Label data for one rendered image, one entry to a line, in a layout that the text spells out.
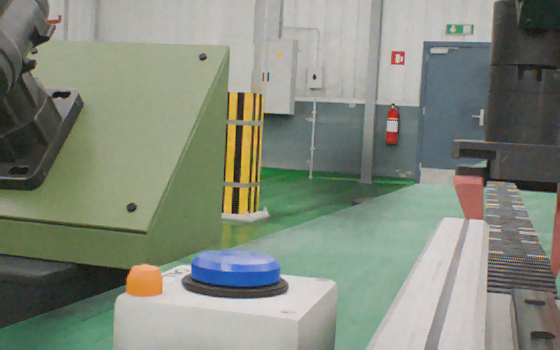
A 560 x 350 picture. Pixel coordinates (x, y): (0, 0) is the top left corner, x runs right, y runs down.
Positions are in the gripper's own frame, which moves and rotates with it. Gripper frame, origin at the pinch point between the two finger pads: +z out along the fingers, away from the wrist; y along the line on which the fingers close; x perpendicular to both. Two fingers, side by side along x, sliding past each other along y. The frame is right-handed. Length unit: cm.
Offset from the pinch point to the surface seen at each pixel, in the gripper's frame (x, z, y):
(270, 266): -29.0, -3.7, -11.0
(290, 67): 1081, -85, -305
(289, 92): 1081, -48, -305
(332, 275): 5.8, 3.4, -15.1
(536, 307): -24.3, -2.2, 0.2
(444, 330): -41.3, -5.0, -2.9
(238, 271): -30.2, -3.6, -12.0
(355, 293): -0.2, 3.4, -12.0
